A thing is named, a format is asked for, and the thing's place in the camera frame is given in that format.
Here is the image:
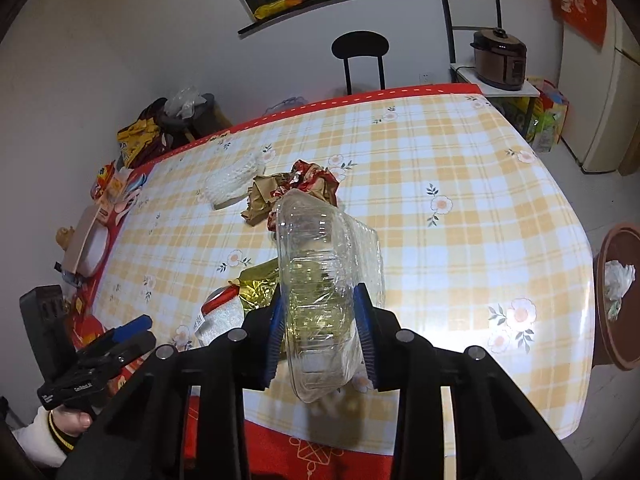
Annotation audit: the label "crumpled clear plastic bag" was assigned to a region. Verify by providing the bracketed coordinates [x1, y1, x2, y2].
[164, 85, 209, 119]

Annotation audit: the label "brown crumpled paper wrapper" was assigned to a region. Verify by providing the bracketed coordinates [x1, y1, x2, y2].
[242, 172, 297, 224]

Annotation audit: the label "yellow snack packet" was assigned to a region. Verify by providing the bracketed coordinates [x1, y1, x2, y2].
[253, 0, 305, 20]

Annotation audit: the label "pink and blue packets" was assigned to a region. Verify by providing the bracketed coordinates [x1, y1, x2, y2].
[91, 159, 147, 212]

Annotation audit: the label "clear bag with green print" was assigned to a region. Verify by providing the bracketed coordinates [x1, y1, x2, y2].
[602, 259, 637, 322]

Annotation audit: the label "yellow plaid table cover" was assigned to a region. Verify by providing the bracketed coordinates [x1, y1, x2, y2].
[92, 91, 597, 442]

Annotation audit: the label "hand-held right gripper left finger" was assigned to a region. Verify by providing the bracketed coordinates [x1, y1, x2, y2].
[55, 285, 288, 480]

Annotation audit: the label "brown pressure cooker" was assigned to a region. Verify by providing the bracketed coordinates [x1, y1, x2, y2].
[470, 27, 529, 92]

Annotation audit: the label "gold foil wrapper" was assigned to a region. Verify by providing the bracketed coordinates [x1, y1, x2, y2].
[226, 259, 282, 312]

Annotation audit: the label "person's left hand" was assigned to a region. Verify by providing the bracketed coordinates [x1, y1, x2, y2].
[50, 402, 94, 436]

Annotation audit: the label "dark stool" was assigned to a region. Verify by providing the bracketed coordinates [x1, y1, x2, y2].
[164, 92, 232, 142]

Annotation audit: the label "white fridge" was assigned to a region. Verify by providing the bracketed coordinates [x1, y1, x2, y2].
[556, 9, 640, 177]

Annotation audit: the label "red printed cloth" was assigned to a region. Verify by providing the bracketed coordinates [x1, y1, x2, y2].
[542, 0, 609, 52]

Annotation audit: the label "red shiny crumpled wrapper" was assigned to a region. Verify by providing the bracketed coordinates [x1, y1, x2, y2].
[269, 159, 342, 232]

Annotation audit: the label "white packet with red label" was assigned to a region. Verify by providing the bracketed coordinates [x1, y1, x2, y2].
[194, 284, 247, 347]

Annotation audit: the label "black rack with white shelf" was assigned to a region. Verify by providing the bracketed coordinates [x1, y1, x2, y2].
[440, 0, 542, 99]

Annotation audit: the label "clear bag with blue handles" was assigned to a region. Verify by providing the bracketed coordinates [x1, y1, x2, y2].
[264, 94, 307, 114]

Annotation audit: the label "colourful shopping bags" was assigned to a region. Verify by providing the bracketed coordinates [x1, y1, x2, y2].
[504, 76, 571, 154]

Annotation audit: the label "clear plastic clamshell container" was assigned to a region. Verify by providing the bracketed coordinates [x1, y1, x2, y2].
[272, 189, 387, 405]

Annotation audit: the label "yellow and brown snack bags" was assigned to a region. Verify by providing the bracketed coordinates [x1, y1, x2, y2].
[116, 111, 172, 169]

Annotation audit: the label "black round-back chair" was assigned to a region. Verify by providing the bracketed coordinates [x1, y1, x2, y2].
[331, 31, 389, 97]

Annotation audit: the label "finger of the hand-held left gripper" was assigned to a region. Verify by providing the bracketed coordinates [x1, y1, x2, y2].
[75, 314, 154, 359]
[81, 331, 157, 380]

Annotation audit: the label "person's left forearm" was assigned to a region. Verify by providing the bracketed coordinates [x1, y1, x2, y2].
[9, 404, 77, 469]

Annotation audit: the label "beige box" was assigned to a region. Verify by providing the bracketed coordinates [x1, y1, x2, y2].
[64, 204, 109, 274]

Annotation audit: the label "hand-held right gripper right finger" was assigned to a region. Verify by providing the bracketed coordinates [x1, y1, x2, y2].
[351, 282, 583, 480]

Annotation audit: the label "brown round bin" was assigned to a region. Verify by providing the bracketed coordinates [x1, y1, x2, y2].
[592, 223, 640, 372]

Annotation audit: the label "black window sill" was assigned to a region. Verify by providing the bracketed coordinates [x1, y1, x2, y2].
[237, 0, 524, 39]

